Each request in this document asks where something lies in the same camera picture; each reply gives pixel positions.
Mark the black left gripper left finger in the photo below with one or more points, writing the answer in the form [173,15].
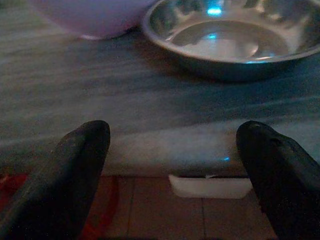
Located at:
[57,180]

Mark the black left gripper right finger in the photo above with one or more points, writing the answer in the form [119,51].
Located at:
[282,180]

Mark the red round stool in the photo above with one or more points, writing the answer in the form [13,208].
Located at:
[100,207]

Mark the white plastic tray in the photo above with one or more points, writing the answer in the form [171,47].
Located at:
[211,186]

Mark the stainless steel bowl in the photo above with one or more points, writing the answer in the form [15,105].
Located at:
[232,37]

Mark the lilac plastic bowl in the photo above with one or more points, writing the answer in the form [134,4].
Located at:
[92,15]

